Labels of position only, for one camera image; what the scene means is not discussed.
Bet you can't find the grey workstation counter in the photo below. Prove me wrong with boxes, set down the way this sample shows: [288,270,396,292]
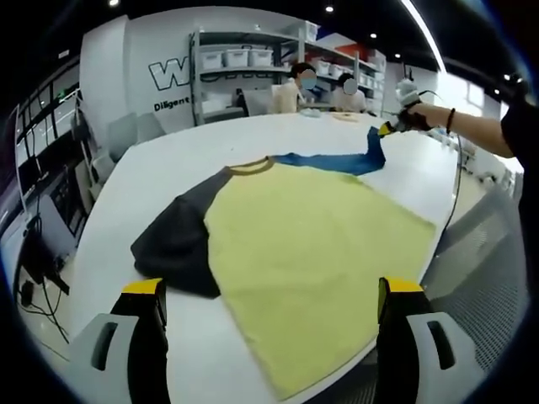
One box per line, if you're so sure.
[0,155,92,258]

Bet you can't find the grey metal storage shelf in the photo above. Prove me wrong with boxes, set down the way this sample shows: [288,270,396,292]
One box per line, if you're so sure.
[189,20,387,127]

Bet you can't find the black floor cable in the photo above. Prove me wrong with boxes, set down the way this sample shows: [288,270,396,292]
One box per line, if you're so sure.
[20,285,71,344]

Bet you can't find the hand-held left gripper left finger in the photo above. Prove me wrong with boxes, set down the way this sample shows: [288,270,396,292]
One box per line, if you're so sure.
[69,277,169,404]

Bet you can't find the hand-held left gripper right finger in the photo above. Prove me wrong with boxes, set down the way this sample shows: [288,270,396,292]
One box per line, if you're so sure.
[376,275,479,404]

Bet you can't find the person's black shirt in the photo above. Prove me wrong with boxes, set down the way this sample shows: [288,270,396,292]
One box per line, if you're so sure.
[499,82,532,169]

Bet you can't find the row of white storage bins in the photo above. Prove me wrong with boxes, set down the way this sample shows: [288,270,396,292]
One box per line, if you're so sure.
[200,23,387,89]

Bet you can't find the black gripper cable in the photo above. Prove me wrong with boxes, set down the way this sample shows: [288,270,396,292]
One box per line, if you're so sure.
[414,88,464,253]

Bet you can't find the grey plastic chair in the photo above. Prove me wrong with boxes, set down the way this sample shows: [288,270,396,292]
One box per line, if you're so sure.
[89,153,115,186]
[135,112,163,138]
[108,117,138,148]

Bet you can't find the person's right hand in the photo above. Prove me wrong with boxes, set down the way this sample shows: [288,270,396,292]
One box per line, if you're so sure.
[398,104,430,132]

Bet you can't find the black office chair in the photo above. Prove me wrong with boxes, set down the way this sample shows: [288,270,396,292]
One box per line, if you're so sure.
[19,218,71,295]

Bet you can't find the yellow blue grey garment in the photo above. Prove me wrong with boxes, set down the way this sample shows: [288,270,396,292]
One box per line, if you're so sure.
[130,125,437,391]

